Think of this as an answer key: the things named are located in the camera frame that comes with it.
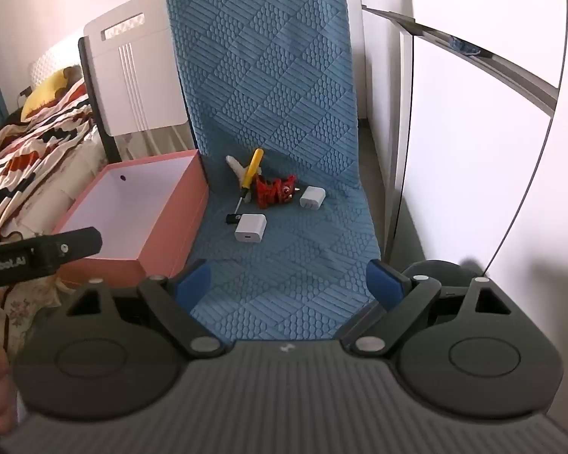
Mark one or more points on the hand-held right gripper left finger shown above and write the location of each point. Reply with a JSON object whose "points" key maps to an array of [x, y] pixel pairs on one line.
{"points": [[198, 280]]}

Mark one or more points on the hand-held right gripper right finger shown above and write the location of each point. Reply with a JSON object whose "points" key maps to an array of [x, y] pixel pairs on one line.
{"points": [[382, 283]]}

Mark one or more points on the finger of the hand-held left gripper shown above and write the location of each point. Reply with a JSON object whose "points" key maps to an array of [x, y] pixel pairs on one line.
{"points": [[78, 245]]}

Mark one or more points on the pink cardboard box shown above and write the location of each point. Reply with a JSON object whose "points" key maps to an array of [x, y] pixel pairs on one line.
{"points": [[137, 208]]}

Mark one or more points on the large white charger cube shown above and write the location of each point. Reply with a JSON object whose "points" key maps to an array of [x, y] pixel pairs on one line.
{"points": [[251, 228]]}

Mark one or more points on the floral bed sheet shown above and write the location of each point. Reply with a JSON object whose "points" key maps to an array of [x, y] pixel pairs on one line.
{"points": [[28, 298]]}

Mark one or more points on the patterned orange white blanket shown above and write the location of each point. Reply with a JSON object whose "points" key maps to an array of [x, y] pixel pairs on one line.
{"points": [[33, 151]]}

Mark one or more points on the small white plug charger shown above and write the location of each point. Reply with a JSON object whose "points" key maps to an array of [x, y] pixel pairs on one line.
{"points": [[310, 197]]}

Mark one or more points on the red toy figure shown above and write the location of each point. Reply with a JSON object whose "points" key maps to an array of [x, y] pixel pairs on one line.
{"points": [[274, 193]]}

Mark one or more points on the white hair clip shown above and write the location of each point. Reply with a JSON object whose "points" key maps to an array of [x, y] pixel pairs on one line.
{"points": [[235, 165]]}

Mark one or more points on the white wardrobe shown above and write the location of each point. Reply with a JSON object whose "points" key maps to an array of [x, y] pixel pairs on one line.
{"points": [[454, 151]]}

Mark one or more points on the yellow pillow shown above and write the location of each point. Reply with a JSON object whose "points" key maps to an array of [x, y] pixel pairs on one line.
{"points": [[45, 94]]}

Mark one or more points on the white ribbed panel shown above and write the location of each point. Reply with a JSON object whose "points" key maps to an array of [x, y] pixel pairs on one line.
{"points": [[132, 66]]}

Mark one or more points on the white padded headboard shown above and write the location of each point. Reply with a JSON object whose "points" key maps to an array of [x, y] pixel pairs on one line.
{"points": [[52, 59]]}

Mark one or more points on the blue quilted mat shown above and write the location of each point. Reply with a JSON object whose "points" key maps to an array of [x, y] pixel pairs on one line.
{"points": [[274, 80]]}

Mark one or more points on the black frame post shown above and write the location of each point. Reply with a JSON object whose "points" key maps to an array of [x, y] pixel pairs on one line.
{"points": [[97, 118]]}

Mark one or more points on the metal rail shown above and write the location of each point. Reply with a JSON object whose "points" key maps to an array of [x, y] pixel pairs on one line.
{"points": [[501, 66]]}

